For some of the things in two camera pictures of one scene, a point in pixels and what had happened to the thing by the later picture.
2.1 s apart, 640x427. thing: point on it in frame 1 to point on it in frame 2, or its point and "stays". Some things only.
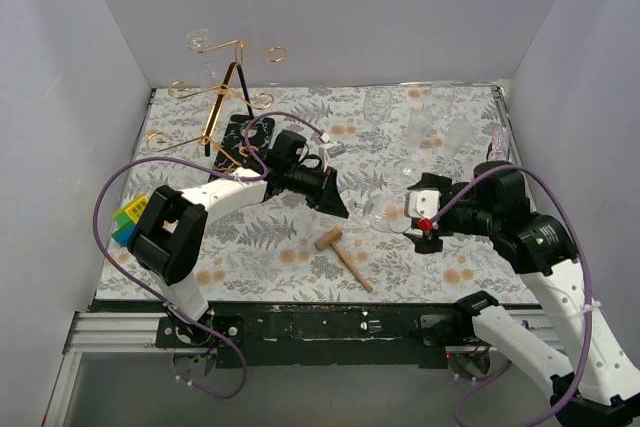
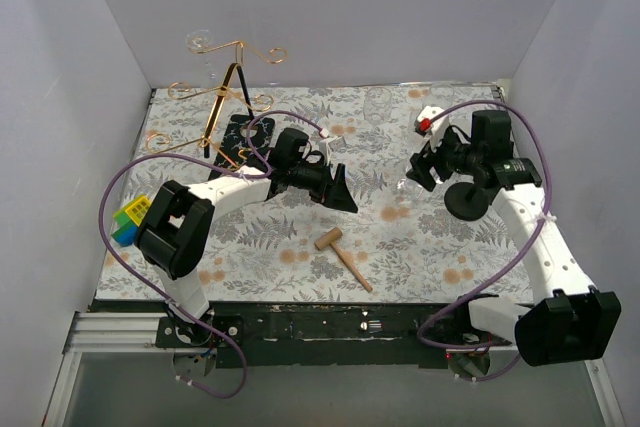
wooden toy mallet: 331,238 stays
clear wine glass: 377,104 stays
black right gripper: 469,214 to 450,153
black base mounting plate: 294,333 stays
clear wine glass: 197,41 stays
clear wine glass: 382,211 to 408,189
